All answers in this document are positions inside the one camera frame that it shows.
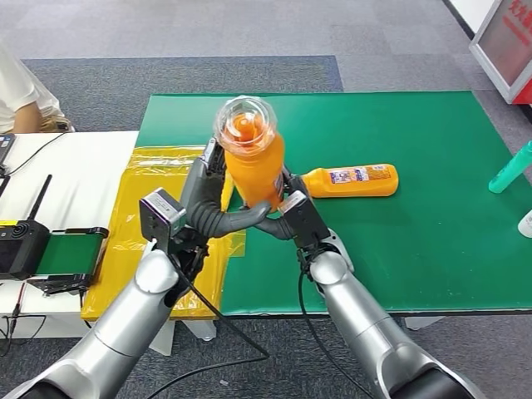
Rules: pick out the yellow plastic wrapped box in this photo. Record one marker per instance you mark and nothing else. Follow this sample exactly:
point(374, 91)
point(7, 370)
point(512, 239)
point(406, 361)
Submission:
point(121, 248)

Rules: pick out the black device with antenna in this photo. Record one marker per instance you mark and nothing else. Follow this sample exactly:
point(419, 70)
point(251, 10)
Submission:
point(20, 248)

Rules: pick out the orange bottle with clear cap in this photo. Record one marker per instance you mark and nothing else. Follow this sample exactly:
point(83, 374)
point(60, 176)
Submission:
point(353, 184)
point(256, 165)

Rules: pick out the green table mat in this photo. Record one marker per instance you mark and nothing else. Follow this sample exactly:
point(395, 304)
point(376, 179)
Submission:
point(416, 248)

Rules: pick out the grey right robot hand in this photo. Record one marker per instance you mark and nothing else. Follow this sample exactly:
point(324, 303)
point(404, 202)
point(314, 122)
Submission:
point(276, 228)

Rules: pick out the white table support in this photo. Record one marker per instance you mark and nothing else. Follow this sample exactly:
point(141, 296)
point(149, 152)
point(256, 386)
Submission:
point(422, 322)
point(199, 330)

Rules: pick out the white framed red sign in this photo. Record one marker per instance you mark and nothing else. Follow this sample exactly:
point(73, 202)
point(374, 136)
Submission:
point(505, 47)

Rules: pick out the small green belt conveyor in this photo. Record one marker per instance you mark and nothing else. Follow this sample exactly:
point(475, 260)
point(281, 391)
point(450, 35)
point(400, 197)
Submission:
point(69, 254)

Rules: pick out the white plastic bottle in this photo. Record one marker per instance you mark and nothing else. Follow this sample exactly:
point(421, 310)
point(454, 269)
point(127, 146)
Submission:
point(527, 226)

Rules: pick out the dark tablet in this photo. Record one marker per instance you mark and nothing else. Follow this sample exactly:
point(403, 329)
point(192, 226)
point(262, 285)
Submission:
point(4, 147)

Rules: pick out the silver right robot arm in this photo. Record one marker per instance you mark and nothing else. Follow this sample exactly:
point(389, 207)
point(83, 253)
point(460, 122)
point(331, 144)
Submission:
point(365, 325)

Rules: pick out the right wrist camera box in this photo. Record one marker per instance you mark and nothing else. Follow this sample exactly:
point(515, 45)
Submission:
point(305, 223)

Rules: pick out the person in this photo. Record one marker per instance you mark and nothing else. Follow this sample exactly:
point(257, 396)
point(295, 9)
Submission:
point(16, 93)

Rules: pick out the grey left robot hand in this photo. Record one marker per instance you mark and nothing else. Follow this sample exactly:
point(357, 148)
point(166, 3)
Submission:
point(199, 204)

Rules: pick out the teal plastic bottle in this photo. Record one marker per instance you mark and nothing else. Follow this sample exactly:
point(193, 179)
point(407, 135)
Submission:
point(508, 173)

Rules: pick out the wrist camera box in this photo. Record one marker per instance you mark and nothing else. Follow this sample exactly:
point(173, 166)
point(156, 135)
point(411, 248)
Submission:
point(305, 223)
point(160, 217)

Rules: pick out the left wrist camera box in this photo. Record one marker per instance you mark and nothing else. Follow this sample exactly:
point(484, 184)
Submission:
point(160, 217)

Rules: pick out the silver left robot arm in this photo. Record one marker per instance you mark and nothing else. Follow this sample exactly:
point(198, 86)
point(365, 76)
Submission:
point(124, 325)

